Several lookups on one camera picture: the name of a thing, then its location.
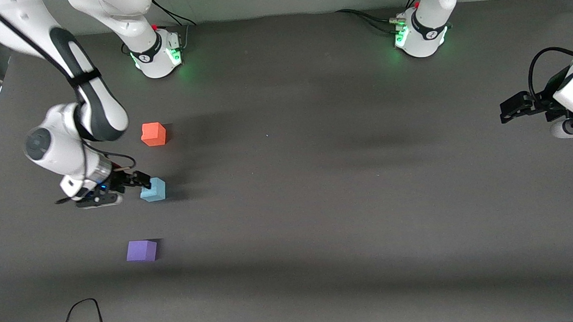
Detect light blue foam block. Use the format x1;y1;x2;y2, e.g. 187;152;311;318
139;176;167;203

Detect orange foam block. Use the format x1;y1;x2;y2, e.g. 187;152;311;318
140;122;167;148

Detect purple foam block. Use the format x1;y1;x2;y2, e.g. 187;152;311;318
125;240;159;264

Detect dark grey table mat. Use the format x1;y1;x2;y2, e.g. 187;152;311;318
0;0;573;322

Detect black right arm base cables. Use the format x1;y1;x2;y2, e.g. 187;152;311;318
149;0;199;53

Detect black arm base cables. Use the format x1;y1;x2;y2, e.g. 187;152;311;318
334;0;425;37
149;0;199;53

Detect black left arm base cables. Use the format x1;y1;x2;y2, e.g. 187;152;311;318
334;0;425;37

